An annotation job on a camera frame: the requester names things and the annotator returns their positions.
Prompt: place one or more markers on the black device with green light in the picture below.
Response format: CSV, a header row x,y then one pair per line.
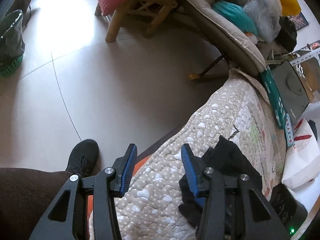
x,y
287,210

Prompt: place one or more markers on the dark grey device box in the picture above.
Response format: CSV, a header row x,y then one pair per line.
x,y
291,90

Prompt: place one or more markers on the wooden chair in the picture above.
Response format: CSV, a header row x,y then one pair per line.
x,y
145,15

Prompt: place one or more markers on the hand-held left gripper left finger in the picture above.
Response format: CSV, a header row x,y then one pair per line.
x,y
128,170

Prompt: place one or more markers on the person's brown trouser leg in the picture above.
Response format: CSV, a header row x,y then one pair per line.
x,y
27,200

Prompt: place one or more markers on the black pants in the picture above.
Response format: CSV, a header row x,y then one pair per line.
x,y
232,170

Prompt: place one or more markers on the black bag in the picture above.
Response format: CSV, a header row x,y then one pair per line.
x,y
287,33

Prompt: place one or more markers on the person's black shoe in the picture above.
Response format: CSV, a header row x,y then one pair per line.
x,y
83,158

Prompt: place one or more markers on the beige quilted blanket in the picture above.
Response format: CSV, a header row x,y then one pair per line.
x,y
175,170

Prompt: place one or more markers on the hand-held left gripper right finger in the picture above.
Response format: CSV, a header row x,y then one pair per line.
x,y
190,170

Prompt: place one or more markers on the teal cardboard box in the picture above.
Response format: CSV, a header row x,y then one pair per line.
x,y
277,105

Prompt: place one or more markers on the clear plastic bag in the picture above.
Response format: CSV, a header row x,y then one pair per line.
x,y
262,17

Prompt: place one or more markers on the green laundry basket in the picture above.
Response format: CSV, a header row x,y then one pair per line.
x,y
11,45

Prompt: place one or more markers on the beige padded lounge chair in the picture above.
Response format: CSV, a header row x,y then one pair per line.
x,y
225,32

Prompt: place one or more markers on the white paper bag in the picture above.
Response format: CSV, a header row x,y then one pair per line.
x,y
298,160

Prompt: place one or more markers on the teal cushion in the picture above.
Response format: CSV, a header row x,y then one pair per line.
x,y
236,17

